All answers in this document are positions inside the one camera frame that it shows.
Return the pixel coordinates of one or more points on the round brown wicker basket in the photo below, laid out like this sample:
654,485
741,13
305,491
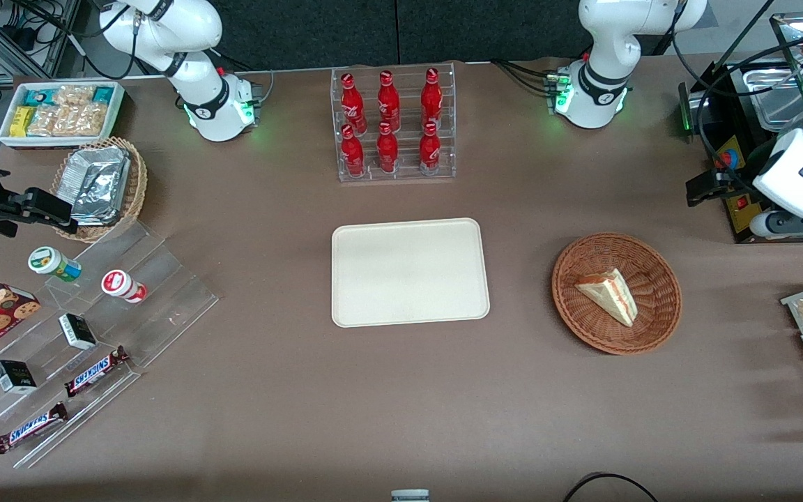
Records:
583,314

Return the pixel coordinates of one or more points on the small black box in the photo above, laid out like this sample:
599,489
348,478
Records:
77,331
14,376

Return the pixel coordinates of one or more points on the black hot food display case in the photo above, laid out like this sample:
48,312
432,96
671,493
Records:
722,90

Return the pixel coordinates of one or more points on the green lid drink cup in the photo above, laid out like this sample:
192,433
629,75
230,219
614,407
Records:
49,261

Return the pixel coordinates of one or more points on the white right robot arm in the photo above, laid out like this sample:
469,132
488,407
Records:
192,28

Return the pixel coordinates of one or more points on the brown Snickers bar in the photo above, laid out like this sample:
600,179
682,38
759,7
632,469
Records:
95,371
28,429

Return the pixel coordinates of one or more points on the clear acrylic stepped stand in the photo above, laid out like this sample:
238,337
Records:
164,300

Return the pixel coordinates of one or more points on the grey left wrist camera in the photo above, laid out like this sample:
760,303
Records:
792,224

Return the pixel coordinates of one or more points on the white rectangular snack bin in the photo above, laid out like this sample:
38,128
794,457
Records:
8,139

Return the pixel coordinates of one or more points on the clear acrylic bottle rack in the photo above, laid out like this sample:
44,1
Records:
408,84

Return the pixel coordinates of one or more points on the red lid drink cup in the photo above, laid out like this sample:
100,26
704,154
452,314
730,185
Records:
119,284

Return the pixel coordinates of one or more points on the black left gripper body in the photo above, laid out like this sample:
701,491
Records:
735,183

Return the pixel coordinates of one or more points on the tan wicker basket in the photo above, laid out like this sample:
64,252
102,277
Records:
138,181

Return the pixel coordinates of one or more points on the black partition panel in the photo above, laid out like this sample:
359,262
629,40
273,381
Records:
485,28
304,31

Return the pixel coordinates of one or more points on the teal snack pack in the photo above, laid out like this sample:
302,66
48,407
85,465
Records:
39,96
103,94

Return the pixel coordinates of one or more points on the red cola bottle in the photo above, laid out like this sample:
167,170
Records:
388,101
431,97
387,152
353,104
430,152
353,155

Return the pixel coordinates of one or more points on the silver foil packet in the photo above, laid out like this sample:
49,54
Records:
102,159
98,199

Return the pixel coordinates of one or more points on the clear bag of crackers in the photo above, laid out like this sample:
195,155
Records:
84,120
42,122
74,95

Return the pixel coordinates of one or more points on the steel food pan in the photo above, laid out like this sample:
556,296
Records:
774,97

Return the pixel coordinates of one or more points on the triangular sandwich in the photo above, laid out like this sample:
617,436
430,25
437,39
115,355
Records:
610,293

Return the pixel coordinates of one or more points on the yellow snack pack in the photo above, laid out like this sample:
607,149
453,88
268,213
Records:
21,122

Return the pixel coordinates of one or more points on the grey white capped object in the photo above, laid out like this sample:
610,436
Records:
410,496

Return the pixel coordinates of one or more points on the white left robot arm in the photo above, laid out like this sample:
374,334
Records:
603,42

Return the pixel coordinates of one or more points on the cream rectangular plastic tray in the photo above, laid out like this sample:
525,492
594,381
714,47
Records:
408,272

